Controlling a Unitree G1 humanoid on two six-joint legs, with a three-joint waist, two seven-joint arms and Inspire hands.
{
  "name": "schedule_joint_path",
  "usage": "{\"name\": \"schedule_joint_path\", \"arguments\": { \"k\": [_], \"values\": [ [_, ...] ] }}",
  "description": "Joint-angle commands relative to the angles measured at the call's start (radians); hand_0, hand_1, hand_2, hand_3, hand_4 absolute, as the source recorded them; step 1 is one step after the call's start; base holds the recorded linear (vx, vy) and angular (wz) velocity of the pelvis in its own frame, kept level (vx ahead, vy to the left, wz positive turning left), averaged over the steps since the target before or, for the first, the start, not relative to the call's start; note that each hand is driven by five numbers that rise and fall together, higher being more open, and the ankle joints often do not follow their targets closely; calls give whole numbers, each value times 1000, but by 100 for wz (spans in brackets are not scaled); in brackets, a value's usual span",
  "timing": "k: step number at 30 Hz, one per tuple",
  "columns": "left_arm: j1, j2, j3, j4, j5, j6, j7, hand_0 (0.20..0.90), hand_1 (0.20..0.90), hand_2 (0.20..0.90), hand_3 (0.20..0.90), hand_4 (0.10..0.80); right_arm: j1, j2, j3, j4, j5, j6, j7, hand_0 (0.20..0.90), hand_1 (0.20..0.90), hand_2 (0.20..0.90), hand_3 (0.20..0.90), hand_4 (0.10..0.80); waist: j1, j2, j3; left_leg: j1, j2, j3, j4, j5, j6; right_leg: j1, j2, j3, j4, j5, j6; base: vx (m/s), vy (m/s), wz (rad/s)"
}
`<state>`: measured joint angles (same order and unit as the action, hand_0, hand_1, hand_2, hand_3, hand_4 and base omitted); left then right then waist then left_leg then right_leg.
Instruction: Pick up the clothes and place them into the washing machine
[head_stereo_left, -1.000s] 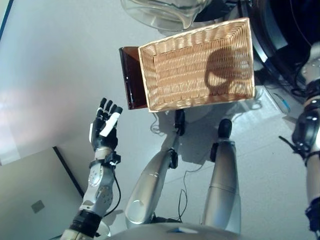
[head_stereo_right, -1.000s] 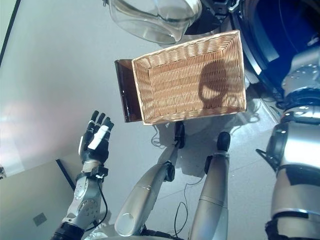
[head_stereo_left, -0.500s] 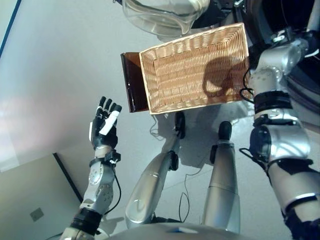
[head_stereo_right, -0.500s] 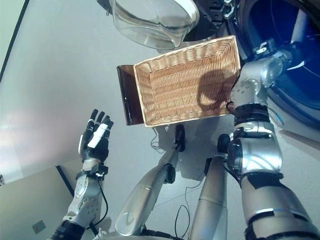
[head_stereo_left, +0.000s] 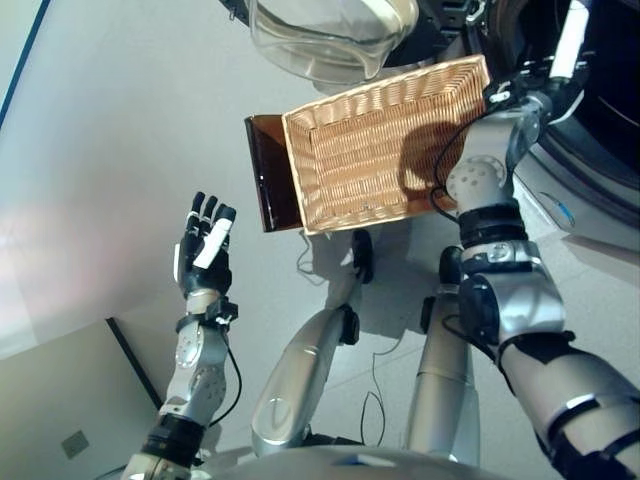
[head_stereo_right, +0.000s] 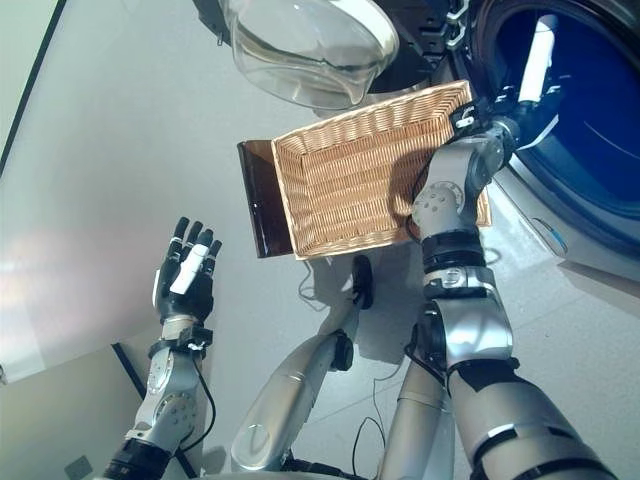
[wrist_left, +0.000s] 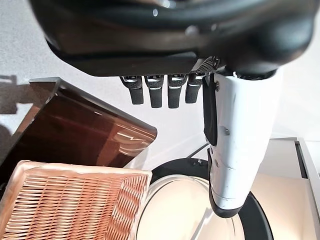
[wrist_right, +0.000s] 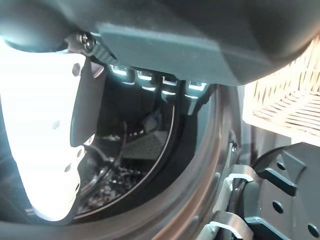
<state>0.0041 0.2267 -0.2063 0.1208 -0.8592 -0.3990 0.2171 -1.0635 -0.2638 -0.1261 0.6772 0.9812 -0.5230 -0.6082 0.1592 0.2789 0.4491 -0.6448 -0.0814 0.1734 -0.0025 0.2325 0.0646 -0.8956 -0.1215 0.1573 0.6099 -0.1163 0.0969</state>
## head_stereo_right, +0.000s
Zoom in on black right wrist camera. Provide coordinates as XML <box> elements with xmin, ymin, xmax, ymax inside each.
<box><xmin>449</xmin><ymin>102</ymin><xmax>481</xmax><ymax>134</ymax></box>

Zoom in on grey board with black edge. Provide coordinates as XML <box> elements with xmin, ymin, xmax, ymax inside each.
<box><xmin>0</xmin><ymin>342</ymin><xmax>196</xmax><ymax>480</ymax></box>

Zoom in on rectangular wicker laundry basket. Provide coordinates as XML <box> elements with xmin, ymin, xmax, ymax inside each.
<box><xmin>272</xmin><ymin>79</ymin><xmax>492</xmax><ymax>261</ymax></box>

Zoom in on round washing machine door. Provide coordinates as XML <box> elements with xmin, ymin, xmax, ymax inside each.
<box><xmin>192</xmin><ymin>0</ymin><xmax>471</xmax><ymax>109</ymax></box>

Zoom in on thin hanging tether cable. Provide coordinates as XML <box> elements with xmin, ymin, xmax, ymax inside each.
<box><xmin>352</xmin><ymin>364</ymin><xmax>401</xmax><ymax>480</ymax></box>

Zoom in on brown translucent acrylic stand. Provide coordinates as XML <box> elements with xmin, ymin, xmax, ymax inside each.
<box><xmin>236</xmin><ymin>139</ymin><xmax>294</xmax><ymax>259</ymax></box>

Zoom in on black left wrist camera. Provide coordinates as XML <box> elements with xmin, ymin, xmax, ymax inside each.
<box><xmin>180</xmin><ymin>327</ymin><xmax>214</xmax><ymax>351</ymax></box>

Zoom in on robot legs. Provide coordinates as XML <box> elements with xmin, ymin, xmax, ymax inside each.
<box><xmin>230</xmin><ymin>254</ymin><xmax>374</xmax><ymax>474</ymax></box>

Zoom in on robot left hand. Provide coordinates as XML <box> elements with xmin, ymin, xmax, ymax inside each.
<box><xmin>152</xmin><ymin>216</ymin><xmax>224</xmax><ymax>321</ymax></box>

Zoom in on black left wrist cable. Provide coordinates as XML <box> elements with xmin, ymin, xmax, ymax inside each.
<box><xmin>177</xmin><ymin>359</ymin><xmax>217</xmax><ymax>451</ymax></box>

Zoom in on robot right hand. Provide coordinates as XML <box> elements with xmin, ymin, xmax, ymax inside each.
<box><xmin>492</xmin><ymin>13</ymin><xmax>564</xmax><ymax>150</ymax></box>

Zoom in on silver robot right leg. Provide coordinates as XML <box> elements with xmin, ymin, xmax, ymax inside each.
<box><xmin>377</xmin><ymin>349</ymin><xmax>456</xmax><ymax>480</ymax></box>

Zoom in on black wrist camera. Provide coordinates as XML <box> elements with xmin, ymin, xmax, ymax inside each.
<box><xmin>180</xmin><ymin>327</ymin><xmax>214</xmax><ymax>351</ymax></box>
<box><xmin>449</xmin><ymin>102</ymin><xmax>481</xmax><ymax>134</ymax></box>

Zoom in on grey front-load washing machine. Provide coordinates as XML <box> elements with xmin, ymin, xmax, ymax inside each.
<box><xmin>444</xmin><ymin>0</ymin><xmax>640</xmax><ymax>274</ymax></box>

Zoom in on grey square plate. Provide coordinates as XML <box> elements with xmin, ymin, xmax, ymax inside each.
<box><xmin>64</xmin><ymin>455</ymin><xmax>94</xmax><ymax>479</ymax></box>

